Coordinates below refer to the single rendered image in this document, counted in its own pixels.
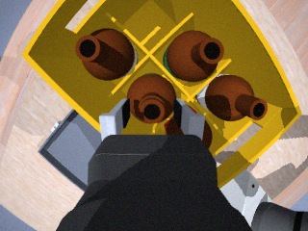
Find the yellow plastic crate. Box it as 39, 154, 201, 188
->
22, 0, 302, 188

